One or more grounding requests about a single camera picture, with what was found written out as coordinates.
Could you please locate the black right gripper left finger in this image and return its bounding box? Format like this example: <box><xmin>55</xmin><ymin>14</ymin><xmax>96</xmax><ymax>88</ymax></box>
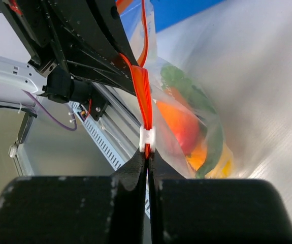
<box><xmin>0</xmin><ymin>151</ymin><xmax>146</xmax><ymax>243</ymax></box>

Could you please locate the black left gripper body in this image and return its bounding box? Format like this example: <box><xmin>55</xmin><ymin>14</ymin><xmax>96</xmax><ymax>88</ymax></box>
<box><xmin>0</xmin><ymin>1</ymin><xmax>67</xmax><ymax>78</ymax></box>

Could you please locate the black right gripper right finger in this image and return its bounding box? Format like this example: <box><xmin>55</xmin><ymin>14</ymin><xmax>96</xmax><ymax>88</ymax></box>
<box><xmin>147</xmin><ymin>152</ymin><xmax>292</xmax><ymax>243</ymax></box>

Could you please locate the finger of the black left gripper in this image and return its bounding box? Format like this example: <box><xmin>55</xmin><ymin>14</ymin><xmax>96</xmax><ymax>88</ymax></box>
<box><xmin>56</xmin><ymin>1</ymin><xmax>137</xmax><ymax>65</ymax></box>
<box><xmin>57</xmin><ymin>38</ymin><xmax>137</xmax><ymax>95</ymax></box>

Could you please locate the clear zip top bag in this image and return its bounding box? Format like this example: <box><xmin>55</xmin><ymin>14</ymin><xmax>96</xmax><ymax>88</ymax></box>
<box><xmin>115</xmin><ymin>0</ymin><xmax>237</xmax><ymax>180</ymax></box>

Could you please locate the green chili pepper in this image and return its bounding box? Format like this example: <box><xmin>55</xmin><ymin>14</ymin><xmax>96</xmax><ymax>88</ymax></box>
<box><xmin>159</xmin><ymin>66</ymin><xmax>224</xmax><ymax>178</ymax></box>

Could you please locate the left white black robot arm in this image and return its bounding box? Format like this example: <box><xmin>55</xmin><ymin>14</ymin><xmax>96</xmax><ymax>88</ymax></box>
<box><xmin>0</xmin><ymin>1</ymin><xmax>137</xmax><ymax>103</ymax></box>

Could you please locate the blue plastic tray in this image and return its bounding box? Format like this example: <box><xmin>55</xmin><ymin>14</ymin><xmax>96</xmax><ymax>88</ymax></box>
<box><xmin>120</xmin><ymin>0</ymin><xmax>221</xmax><ymax>38</ymax></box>

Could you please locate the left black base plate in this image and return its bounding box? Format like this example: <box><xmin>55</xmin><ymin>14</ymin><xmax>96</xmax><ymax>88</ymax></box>
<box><xmin>78</xmin><ymin>96</ymin><xmax>109</xmax><ymax>121</ymax></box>

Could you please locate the white slotted cable duct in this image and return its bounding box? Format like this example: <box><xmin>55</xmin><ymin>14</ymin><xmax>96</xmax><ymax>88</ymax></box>
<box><xmin>69</xmin><ymin>101</ymin><xmax>151</xmax><ymax>219</ymax></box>

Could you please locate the aluminium mounting rail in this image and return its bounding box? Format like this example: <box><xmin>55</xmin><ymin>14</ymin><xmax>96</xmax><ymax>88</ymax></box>
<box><xmin>93</xmin><ymin>83</ymin><xmax>140</xmax><ymax>158</ymax></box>

